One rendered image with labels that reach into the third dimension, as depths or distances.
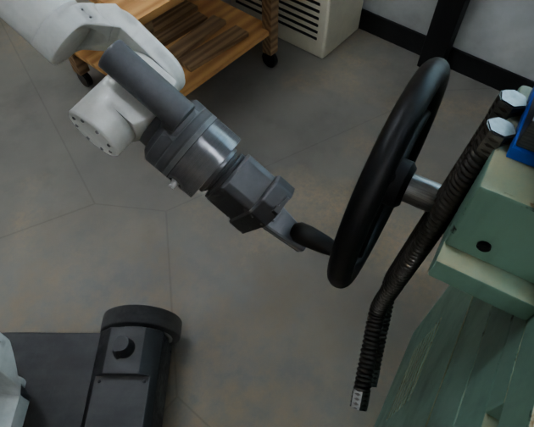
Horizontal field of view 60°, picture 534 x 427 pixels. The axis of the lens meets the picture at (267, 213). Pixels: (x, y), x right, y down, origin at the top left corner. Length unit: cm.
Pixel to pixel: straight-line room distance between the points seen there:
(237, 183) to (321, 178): 112
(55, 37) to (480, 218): 43
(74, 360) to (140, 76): 85
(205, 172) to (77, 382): 79
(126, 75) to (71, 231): 115
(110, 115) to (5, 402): 66
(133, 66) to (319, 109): 140
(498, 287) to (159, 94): 36
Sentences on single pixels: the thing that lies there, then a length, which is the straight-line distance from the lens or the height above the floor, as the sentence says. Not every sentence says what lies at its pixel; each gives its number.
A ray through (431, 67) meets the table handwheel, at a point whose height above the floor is 95.
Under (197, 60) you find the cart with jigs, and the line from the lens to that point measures 174.
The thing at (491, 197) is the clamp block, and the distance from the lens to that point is 40.
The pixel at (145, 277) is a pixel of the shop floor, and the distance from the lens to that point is 143.
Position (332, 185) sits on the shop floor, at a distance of 159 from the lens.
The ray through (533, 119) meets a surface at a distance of 40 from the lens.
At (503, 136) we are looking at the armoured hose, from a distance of 42.
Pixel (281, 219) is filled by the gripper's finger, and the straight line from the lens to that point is 54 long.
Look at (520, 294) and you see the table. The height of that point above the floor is 87.
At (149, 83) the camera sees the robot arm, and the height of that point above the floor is 95.
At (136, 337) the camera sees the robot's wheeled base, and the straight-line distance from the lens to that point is 113.
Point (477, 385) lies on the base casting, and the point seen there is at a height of 75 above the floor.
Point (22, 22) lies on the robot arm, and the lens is 54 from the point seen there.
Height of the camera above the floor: 124
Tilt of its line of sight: 56 degrees down
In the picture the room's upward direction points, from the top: straight up
